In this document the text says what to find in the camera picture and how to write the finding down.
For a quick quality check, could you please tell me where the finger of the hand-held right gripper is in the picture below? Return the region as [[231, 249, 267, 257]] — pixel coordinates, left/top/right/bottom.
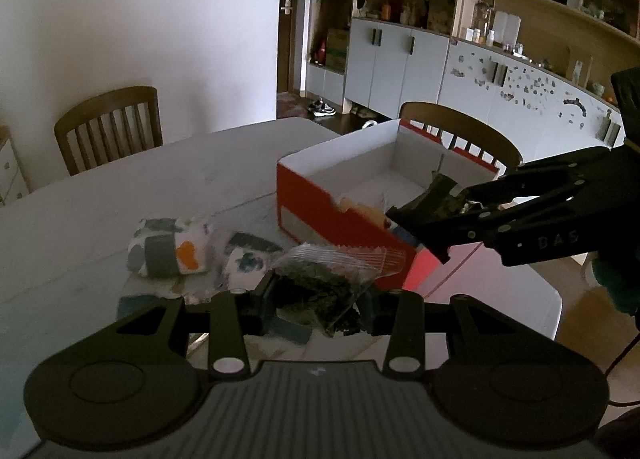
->
[[462, 146, 626, 205], [386, 209, 506, 262]]

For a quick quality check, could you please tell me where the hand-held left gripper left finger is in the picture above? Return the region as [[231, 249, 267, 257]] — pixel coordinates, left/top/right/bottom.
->
[[116, 273, 278, 381]]

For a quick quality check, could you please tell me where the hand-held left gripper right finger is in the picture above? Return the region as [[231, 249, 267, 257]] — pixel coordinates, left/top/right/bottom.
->
[[362, 286, 501, 381]]

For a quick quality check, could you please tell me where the dark green packet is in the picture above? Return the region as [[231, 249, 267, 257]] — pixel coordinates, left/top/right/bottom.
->
[[400, 170, 468, 217]]

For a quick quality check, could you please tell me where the clear bag of dried leaves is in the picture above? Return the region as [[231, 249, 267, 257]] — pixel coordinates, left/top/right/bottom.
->
[[270, 243, 407, 338]]

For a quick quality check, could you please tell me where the orange snack packet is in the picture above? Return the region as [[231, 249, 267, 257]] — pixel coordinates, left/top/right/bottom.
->
[[340, 195, 398, 231]]

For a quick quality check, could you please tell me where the red cardboard box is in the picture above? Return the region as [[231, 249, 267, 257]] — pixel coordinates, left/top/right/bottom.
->
[[276, 119, 507, 292]]

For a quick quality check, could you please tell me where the grey marble desktop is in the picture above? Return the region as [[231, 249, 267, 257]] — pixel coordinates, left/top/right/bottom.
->
[[0, 116, 562, 445]]

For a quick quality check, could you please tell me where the person's right hand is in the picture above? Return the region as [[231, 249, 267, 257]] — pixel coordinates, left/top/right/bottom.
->
[[594, 251, 640, 314]]

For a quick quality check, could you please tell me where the curved white shelf unit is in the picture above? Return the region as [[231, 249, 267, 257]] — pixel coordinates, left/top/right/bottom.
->
[[439, 0, 640, 165]]

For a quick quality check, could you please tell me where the wooden slat-back chair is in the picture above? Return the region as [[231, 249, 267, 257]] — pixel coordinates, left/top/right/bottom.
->
[[398, 102, 524, 179], [53, 86, 164, 176]]

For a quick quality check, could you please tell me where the glass dome jar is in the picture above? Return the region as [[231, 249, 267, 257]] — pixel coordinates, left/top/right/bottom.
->
[[472, 0, 493, 40]]

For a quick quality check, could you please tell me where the green cardboard carton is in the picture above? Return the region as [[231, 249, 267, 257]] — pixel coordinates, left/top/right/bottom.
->
[[325, 28, 351, 71]]

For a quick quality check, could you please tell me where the dark wooden door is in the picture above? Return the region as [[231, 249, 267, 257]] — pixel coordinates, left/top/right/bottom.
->
[[276, 0, 312, 96]]

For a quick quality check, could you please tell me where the white sideboard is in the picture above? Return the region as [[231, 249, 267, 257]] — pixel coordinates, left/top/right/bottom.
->
[[0, 125, 30, 207]]

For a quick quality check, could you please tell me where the black cable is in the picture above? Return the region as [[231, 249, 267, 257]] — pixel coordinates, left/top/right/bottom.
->
[[604, 326, 640, 407]]

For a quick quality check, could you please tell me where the white wall cabinet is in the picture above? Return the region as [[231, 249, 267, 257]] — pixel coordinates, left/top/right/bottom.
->
[[302, 0, 471, 120]]

